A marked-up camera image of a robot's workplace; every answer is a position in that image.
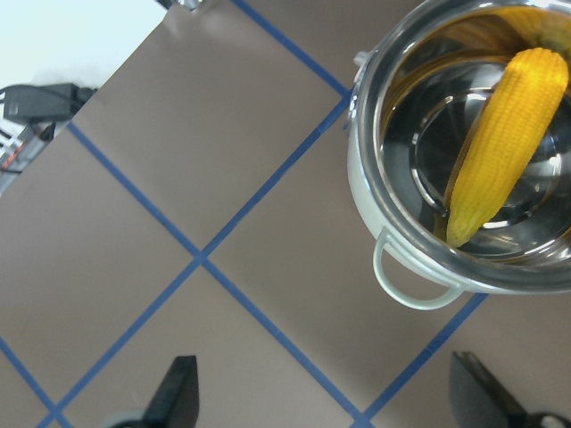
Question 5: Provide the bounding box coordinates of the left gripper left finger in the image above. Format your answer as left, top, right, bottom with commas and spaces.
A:
103, 356, 199, 427

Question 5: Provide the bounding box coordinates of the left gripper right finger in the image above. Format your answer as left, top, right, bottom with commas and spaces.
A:
449, 351, 570, 427

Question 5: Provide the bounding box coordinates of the yellow corn cob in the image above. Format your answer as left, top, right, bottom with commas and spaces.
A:
446, 47, 569, 248

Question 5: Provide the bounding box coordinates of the pale green cooking pot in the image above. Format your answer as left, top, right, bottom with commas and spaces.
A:
347, 1, 570, 310

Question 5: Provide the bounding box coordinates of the black box on bench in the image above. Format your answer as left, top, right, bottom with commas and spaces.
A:
1, 83, 97, 125

